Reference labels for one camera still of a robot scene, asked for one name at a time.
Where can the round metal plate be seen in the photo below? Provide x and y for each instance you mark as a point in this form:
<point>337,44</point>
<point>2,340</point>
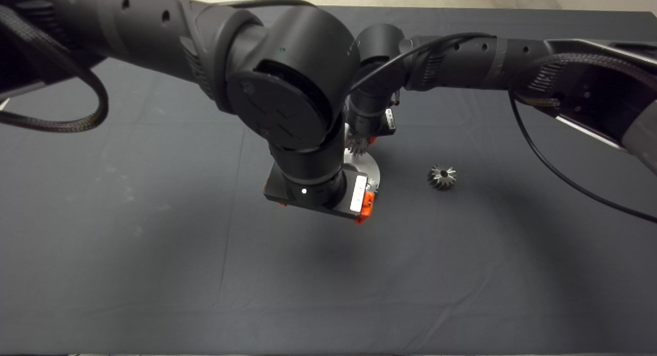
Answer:
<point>372,171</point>

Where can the small dark steel gear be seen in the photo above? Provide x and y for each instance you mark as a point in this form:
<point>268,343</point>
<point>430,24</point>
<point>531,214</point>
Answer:
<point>359,146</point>

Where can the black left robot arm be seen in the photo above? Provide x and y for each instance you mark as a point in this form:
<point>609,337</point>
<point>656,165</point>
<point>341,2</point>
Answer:
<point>287,84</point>

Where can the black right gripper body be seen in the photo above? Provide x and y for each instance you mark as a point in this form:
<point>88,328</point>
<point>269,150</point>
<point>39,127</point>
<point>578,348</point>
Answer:
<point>390,125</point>

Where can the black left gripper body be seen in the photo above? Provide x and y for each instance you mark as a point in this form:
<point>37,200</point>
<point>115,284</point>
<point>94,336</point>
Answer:
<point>358,199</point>

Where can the larger steel bevel gear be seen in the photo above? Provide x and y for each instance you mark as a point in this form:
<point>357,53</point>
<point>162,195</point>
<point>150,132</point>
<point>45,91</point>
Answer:
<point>441,176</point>

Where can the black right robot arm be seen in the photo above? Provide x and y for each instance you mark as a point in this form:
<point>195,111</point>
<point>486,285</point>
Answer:
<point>462,58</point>

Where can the dark table cloth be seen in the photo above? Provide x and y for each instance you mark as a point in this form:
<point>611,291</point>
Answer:
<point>328,294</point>

